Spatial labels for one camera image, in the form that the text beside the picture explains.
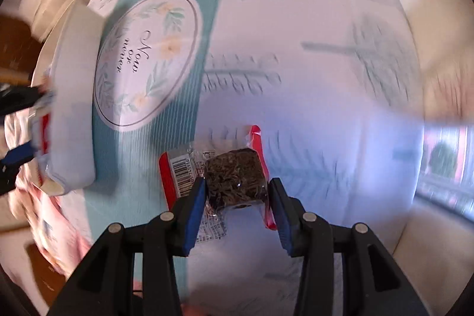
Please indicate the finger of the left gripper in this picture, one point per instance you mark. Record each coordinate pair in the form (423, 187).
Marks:
(16, 157)

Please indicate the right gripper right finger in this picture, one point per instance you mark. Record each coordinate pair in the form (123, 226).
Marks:
(373, 283)

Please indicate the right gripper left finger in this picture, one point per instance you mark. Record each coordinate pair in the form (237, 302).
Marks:
(130, 271)

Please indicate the dark brownie clear packet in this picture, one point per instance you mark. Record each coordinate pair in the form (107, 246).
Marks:
(236, 173)

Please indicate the white plastic tray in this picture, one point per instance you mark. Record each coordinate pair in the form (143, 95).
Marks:
(67, 65)

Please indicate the white red barcode packet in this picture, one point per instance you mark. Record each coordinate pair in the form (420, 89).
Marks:
(40, 124)

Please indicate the pink blanket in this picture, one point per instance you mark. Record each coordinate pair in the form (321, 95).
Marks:
(59, 224)

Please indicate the floral teal tablecloth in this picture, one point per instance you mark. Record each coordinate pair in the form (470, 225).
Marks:
(334, 87)

